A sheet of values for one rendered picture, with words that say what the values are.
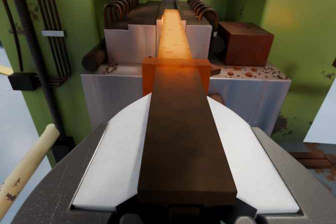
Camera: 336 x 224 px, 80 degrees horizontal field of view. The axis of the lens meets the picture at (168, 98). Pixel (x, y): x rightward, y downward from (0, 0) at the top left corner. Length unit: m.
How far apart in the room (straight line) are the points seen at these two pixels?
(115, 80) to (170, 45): 0.20
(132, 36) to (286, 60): 0.43
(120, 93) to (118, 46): 0.09
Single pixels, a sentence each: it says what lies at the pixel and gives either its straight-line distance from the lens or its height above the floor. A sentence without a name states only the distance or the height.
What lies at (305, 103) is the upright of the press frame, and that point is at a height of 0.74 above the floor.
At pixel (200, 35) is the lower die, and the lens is 0.40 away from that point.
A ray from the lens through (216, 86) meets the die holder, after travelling 0.38.
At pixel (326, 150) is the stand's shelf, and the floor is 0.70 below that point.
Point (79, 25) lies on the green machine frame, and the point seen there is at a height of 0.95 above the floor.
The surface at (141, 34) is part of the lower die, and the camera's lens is 0.40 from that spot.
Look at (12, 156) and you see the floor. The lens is 1.75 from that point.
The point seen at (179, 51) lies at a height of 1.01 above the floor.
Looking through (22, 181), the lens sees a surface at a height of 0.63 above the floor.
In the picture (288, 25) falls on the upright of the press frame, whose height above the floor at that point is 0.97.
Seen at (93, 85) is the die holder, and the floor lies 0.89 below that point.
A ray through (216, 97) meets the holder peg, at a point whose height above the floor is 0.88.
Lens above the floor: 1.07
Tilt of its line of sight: 31 degrees down
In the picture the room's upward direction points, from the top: 2 degrees clockwise
